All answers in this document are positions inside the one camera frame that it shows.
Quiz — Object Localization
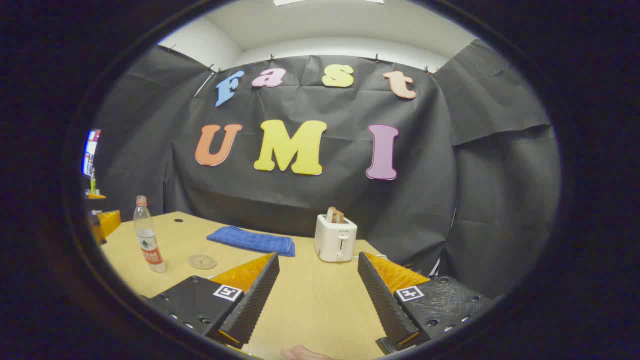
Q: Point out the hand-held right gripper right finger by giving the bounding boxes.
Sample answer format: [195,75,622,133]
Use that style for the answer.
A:
[357,251,501,355]

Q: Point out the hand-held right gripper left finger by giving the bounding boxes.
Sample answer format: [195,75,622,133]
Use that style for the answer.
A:
[145,251,281,351]

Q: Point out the clear plastic water bottle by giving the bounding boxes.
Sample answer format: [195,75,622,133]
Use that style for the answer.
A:
[133,195,168,274]

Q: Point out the round wooden coaster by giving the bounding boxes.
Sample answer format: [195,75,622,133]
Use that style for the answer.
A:
[188,254,218,271]

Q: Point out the computer monitor screen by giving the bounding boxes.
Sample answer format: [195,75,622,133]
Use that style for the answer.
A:
[82,129,102,177]

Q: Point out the blue folded towel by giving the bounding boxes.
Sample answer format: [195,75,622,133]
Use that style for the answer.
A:
[206,225,297,258]

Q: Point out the white toaster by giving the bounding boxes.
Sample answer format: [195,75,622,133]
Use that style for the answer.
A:
[314,214,359,263]

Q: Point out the black backdrop cloth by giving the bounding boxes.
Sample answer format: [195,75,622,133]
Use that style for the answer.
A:
[82,39,561,301]

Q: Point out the thin white rod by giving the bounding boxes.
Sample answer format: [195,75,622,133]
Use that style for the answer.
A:
[193,71,216,99]

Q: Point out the ceiling light panel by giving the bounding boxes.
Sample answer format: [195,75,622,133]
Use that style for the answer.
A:
[273,0,385,7]

